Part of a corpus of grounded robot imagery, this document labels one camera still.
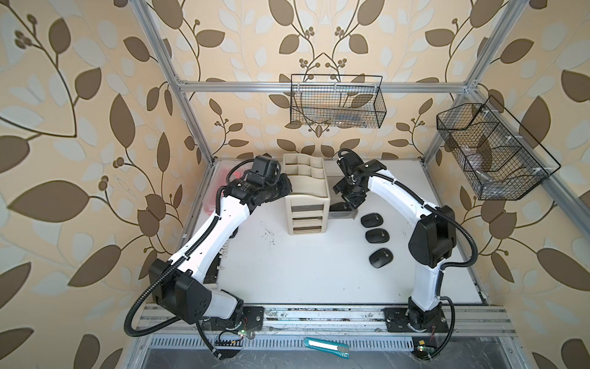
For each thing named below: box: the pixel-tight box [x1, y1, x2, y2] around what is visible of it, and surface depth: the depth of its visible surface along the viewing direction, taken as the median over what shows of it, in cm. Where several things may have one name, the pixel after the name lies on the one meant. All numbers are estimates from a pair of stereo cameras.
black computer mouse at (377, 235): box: [364, 228, 391, 244], surface depth 93 cm
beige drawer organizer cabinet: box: [282, 153, 331, 236], surface depth 84 cm
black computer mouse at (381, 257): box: [368, 247, 395, 269], surface depth 88 cm
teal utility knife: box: [303, 337, 351, 360], surface depth 71 cm
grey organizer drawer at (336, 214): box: [328, 209, 358, 220], surface depth 91 cm
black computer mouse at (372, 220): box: [360, 212, 384, 228], surface depth 98 cm
